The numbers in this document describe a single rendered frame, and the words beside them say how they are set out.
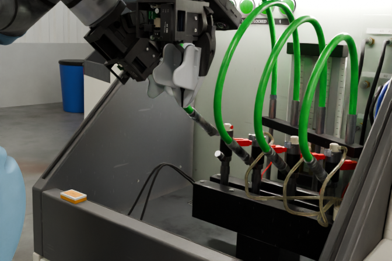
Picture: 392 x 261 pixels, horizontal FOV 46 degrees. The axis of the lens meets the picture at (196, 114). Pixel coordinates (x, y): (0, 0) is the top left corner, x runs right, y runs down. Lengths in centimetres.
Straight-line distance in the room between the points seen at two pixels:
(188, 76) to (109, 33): 18
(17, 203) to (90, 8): 50
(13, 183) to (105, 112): 88
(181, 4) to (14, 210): 39
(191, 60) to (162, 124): 67
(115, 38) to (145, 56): 6
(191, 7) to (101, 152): 62
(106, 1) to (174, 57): 15
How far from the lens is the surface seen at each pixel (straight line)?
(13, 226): 29
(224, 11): 68
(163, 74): 65
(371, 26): 114
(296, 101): 108
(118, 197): 123
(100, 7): 74
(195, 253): 79
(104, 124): 115
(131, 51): 75
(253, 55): 127
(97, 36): 75
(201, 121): 91
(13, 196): 28
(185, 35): 61
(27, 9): 74
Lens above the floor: 131
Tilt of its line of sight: 11 degrees down
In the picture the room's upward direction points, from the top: 2 degrees clockwise
